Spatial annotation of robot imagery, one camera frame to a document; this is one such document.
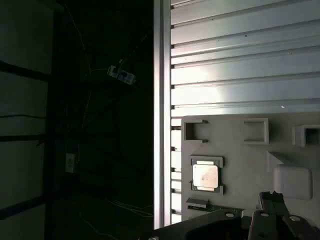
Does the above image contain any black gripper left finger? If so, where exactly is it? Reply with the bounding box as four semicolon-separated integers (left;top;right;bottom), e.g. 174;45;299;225
152;191;299;240

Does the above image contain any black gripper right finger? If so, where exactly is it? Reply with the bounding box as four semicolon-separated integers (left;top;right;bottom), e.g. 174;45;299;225
273;191;320;240

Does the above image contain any silver square CPU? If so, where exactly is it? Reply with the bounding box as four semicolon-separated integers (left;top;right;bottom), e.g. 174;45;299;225
191;163;219;193

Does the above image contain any green RAM stick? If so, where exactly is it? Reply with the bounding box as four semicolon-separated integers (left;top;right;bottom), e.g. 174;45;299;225
206;204;245;213

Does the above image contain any grey plastic parts rack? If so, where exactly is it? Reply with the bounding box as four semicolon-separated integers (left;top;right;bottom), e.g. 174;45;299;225
181;111;320;223

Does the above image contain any small white socket box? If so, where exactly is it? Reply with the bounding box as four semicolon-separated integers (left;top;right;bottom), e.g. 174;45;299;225
65;152;76;173

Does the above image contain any white power strip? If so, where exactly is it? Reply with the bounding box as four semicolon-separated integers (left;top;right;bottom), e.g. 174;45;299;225
107;59;136;86

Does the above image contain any grey cabinet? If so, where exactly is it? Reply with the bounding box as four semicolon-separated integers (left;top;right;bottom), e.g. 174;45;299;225
0;0;55;221

